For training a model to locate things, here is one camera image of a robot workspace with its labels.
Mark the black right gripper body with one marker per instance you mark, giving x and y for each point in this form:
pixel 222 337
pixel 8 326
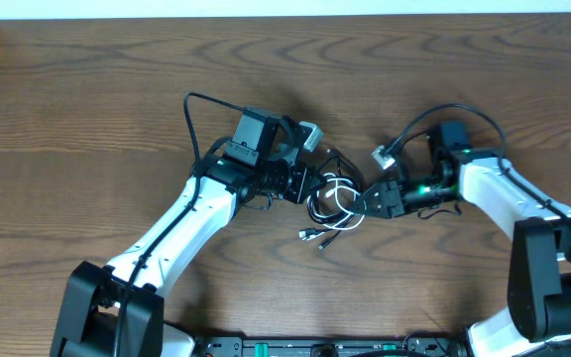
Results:
pixel 423 195

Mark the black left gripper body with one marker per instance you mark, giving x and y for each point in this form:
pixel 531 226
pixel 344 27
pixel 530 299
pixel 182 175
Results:
pixel 302 176

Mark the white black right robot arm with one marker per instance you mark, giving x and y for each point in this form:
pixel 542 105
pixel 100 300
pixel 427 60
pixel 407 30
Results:
pixel 538 314

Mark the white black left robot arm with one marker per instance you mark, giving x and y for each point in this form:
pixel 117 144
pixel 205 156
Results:
pixel 118 309

